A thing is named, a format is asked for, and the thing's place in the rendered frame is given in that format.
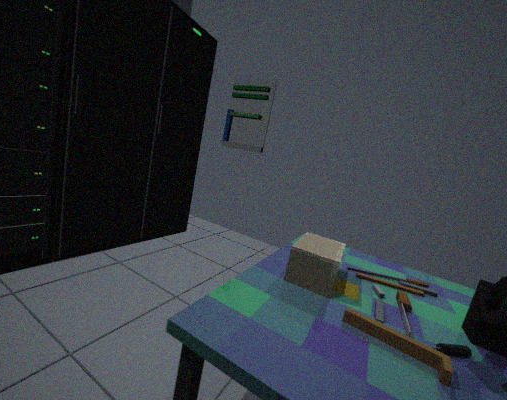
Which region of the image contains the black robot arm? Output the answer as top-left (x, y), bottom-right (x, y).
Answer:
top-left (475, 276), bottom-right (507, 351)

